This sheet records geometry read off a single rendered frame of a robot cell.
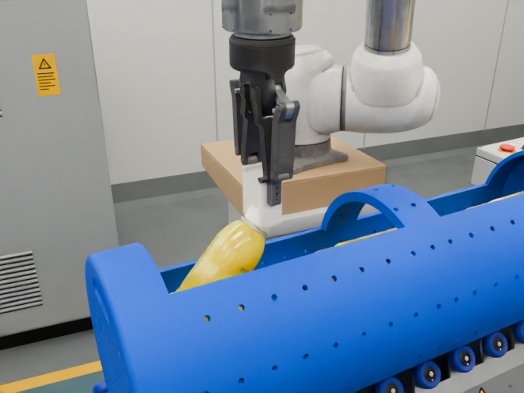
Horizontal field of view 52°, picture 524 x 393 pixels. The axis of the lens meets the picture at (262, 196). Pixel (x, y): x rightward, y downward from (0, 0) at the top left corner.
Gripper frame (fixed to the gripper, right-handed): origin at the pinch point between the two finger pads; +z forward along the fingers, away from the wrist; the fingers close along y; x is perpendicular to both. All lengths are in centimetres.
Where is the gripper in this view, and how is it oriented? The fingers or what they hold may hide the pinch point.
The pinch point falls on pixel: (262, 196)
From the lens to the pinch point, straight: 69.4
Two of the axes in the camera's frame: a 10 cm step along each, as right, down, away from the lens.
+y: 4.7, 3.8, -8.0
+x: 8.8, -2.0, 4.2
